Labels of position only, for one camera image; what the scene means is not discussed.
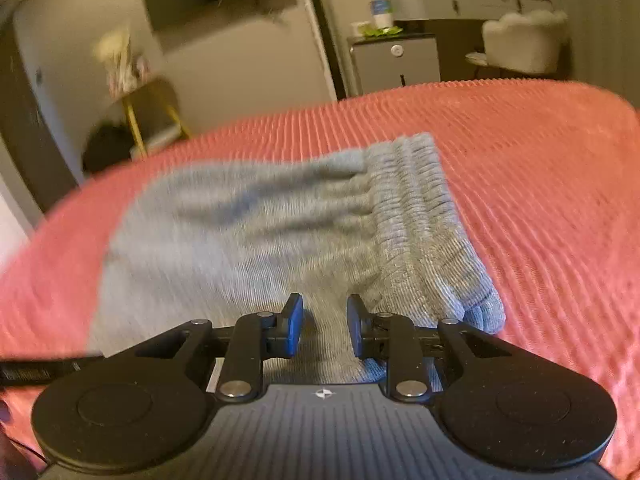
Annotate black bag on floor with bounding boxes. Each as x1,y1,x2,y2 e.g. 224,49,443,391
81,122,134,174

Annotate red ribbed bedspread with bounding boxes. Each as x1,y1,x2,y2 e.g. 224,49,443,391
1,79,639,479

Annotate grey vanity desk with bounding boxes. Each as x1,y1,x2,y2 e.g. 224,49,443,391
390,0,553,81

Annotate grey sweatpants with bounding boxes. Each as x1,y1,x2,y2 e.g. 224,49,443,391
88,133,506,384

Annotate white cup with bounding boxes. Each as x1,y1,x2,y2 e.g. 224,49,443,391
352,21,375,38

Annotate dark door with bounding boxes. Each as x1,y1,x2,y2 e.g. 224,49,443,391
1,22,77,214

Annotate yellow legged side table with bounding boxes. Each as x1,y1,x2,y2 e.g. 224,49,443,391
103,75,194,159

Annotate blue white box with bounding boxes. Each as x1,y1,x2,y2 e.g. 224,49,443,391
370,0,394,29

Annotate grey cabinet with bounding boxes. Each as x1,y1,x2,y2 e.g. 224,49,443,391
349,34,440,96

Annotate cream wrapped flower bouquet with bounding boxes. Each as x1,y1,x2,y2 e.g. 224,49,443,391
92,26,150,99

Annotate white fluffy chair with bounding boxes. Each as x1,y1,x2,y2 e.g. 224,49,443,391
465,10,570,76

